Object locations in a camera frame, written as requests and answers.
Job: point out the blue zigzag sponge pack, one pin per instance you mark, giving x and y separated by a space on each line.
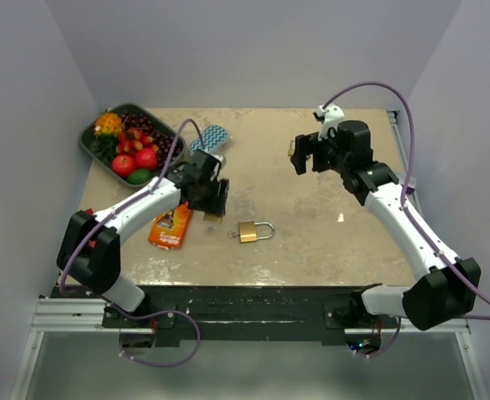
212 140

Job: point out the orange flower ball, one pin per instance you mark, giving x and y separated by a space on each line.
108 124

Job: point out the grey fruit tray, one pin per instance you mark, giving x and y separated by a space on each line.
103 148

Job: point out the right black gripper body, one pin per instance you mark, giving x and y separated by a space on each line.
326 156

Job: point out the dark grape bunch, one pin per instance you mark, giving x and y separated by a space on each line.
162 139

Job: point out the small brass padlock with keys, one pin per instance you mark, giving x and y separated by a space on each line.
291 148

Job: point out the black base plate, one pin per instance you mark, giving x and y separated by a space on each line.
243 313

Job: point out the green lime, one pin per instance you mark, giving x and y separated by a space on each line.
139 176

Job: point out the purple white box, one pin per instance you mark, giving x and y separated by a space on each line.
411 184

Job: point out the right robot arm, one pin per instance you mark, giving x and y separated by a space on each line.
445 283

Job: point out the short shackle brass padlock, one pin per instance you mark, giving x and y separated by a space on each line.
251 232

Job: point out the red small box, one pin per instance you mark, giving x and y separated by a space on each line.
90 241

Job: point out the small red apples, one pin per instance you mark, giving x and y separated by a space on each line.
133 140

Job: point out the orange razor box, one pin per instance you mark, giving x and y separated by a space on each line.
170 228

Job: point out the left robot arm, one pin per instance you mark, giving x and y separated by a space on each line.
90 251

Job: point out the long shackle brass padlock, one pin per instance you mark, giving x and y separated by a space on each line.
212 221

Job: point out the red apple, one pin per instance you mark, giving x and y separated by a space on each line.
123 165

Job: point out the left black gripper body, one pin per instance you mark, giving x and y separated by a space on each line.
212 197

